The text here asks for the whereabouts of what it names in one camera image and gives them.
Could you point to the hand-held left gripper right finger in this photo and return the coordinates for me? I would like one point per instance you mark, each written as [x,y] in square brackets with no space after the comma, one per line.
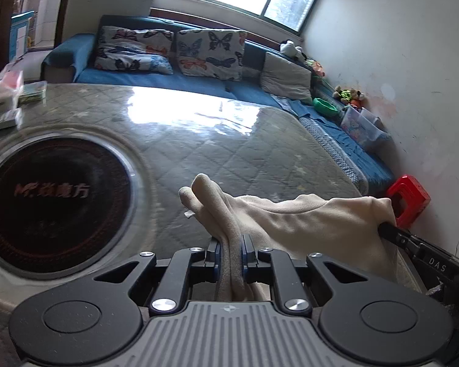
[247,254]

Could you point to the round black induction cooktop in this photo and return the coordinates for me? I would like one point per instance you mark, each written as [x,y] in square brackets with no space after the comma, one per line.
[61,206]

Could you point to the grey pillow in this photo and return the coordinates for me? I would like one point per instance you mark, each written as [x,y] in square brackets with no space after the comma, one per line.
[287,78]

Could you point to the pink plush toy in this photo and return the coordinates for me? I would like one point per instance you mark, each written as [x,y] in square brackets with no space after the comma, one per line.
[317,68]

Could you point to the clear plastic storage box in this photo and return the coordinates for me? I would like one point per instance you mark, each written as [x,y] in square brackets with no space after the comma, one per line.
[363,128]

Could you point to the blue sofa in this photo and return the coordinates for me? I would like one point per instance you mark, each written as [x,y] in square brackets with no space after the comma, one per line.
[214,84]

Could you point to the clear container with green contents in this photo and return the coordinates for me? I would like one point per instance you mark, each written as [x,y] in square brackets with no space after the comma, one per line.
[32,92]

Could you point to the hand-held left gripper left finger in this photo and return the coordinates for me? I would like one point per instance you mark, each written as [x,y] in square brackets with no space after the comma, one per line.
[215,254]

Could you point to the panda plush toy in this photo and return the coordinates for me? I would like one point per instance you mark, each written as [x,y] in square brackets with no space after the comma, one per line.
[290,49]

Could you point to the butterfly print pillow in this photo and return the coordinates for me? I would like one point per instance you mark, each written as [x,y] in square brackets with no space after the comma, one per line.
[134,51]
[210,55]

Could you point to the green bowl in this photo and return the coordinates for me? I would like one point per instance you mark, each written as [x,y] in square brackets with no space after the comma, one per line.
[325,107]

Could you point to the dark wooden door frame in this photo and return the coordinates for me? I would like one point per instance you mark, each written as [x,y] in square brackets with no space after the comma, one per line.
[5,7]

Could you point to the white tissue box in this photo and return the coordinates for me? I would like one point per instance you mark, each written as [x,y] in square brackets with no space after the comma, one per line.
[0,101]

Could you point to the white power strip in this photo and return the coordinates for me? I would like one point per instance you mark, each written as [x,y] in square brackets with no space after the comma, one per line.
[5,119]

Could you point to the cream long-sleeve garment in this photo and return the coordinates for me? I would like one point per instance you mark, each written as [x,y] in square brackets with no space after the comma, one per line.
[310,225]

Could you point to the brown plush toy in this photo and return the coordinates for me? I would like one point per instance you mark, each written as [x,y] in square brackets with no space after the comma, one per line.
[350,95]

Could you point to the red plastic stool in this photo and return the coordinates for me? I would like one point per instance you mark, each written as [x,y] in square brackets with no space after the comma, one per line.
[407,195]

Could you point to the small blue white cabinet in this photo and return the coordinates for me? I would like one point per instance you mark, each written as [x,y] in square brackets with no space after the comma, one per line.
[22,36]

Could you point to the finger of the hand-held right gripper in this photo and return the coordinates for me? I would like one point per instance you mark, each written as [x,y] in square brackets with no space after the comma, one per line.
[399,237]

